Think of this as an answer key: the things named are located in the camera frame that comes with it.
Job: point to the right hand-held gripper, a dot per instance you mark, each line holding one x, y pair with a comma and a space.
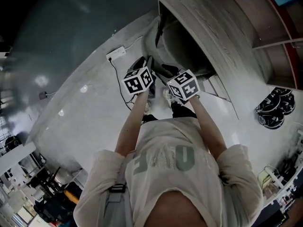
183, 86

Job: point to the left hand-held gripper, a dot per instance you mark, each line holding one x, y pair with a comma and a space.
138, 81

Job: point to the grey chair with black legs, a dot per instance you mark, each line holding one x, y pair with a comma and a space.
180, 48

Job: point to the person's right forearm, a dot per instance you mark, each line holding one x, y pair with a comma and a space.
208, 126

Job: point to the person's left forearm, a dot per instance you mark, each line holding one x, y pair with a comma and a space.
132, 122

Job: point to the wooden desk with drawers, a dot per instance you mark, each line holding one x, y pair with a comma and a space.
213, 27

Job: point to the black chair with orange cushion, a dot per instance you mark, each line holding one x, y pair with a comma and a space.
59, 197

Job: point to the person's right white shoe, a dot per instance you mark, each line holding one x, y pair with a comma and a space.
170, 96

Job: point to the person's white shoe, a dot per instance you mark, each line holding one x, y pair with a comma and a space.
170, 96
148, 106

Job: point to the person's left white shoe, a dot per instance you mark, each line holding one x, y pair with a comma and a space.
148, 106

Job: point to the person's beige shirt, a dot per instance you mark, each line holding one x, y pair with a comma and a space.
170, 169

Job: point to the small black floor device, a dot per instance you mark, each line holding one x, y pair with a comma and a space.
43, 95

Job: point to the white table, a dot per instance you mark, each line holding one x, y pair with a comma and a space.
14, 155

